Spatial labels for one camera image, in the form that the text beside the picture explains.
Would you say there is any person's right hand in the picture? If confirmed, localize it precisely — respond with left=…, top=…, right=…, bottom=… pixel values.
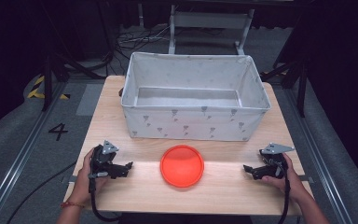
left=260, top=153, right=310, bottom=203

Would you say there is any metal floor rail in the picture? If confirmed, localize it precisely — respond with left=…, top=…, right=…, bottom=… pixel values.
left=0, top=81, right=67, bottom=224
left=282, top=87, right=353, bottom=224

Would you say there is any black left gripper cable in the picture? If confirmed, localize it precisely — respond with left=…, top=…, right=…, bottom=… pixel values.
left=88, top=175, right=120, bottom=223

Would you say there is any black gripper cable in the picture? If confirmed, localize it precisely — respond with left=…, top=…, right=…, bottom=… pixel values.
left=277, top=166, right=293, bottom=224
left=88, top=175, right=120, bottom=223

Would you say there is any white fabric storage box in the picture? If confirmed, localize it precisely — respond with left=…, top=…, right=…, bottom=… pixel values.
left=120, top=51, right=272, bottom=142

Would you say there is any black floor cable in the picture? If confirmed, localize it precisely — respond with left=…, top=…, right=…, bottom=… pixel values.
left=6, top=161, right=78, bottom=224

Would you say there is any red bracelet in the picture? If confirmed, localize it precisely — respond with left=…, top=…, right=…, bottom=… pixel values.
left=60, top=201, right=86, bottom=210

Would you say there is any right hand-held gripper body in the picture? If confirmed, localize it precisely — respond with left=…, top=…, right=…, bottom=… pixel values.
left=258, top=142, right=296, bottom=180

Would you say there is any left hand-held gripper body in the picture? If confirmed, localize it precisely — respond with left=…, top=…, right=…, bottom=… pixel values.
left=88, top=139, right=120, bottom=188

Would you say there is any person's left hand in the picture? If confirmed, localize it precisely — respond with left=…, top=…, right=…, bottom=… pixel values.
left=73, top=147, right=110, bottom=203

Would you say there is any red round plate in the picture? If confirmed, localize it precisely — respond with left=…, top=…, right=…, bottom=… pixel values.
left=159, top=145, right=205, bottom=189

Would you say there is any grey metal stand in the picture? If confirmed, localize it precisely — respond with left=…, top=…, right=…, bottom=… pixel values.
left=167, top=4, right=255, bottom=56

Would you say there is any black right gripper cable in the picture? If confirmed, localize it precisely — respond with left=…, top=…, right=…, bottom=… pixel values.
left=277, top=166, right=293, bottom=224

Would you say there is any bundle of floor cables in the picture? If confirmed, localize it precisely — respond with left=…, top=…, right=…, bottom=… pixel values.
left=116, top=24, right=172, bottom=52

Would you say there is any black tripod stand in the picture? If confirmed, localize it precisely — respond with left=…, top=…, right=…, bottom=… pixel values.
left=259, top=0, right=310, bottom=119
left=41, top=0, right=115, bottom=112

